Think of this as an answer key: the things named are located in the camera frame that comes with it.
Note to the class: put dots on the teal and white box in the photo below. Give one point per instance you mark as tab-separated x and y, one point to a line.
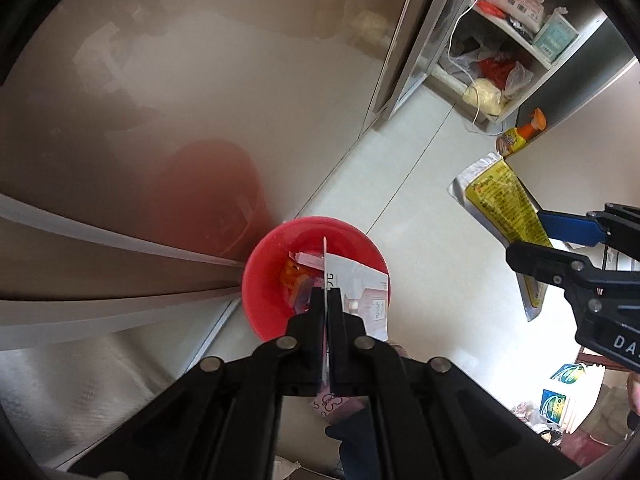
552	37

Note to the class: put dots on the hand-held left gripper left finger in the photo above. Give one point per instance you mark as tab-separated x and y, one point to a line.
312	330

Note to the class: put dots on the grey storage cabinet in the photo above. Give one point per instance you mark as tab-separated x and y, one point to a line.
425	35

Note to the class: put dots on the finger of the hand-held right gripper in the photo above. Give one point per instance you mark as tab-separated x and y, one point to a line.
570	227
545	260

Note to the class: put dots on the pale yellow food bag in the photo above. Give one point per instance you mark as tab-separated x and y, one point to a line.
482	97

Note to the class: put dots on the yellow snack packet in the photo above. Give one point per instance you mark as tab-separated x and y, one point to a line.
505	200

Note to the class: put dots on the red plastic bag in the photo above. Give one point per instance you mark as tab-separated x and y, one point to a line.
497	70

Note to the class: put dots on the white sachet packet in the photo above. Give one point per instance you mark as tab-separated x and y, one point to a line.
360	290

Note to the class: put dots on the orange spray bottle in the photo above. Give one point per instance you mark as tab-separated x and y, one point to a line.
515	140

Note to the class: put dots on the pink patterned cloth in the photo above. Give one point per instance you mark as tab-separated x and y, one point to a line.
340	405

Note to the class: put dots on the red plastic bin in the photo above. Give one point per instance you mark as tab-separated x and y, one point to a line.
265	280

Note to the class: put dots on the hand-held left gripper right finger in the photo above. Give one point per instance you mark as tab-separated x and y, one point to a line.
340	330

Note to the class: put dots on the white printed sack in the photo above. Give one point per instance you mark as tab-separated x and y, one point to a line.
575	400

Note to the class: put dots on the red sauce packet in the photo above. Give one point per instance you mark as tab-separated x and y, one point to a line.
292	280

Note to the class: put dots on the person's right hand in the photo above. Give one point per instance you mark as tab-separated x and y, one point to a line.
635	400

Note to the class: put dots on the dark blue cloth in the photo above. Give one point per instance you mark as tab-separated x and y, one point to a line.
355	450

